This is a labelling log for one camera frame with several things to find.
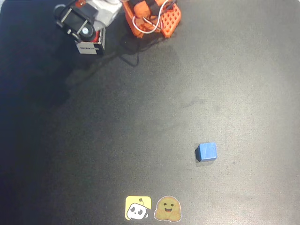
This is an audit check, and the hugging face sticker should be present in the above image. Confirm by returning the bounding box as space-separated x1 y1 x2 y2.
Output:
153 195 182 222

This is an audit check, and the black webcam on gripper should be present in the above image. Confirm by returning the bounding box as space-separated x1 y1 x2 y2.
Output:
53 3 99 44

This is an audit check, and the white cardboard box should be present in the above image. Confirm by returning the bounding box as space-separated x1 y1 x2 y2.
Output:
75 27 106 56

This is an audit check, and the black table mat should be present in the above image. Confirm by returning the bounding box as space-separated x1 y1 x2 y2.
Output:
0 0 300 225

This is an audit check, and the yellow robot sticker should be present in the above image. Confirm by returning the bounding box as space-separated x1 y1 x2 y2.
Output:
125 195 152 221

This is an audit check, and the blue cube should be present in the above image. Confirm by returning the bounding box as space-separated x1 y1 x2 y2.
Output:
195 142 218 163

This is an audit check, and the red cube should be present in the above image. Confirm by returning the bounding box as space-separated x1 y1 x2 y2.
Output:
92 29 102 44

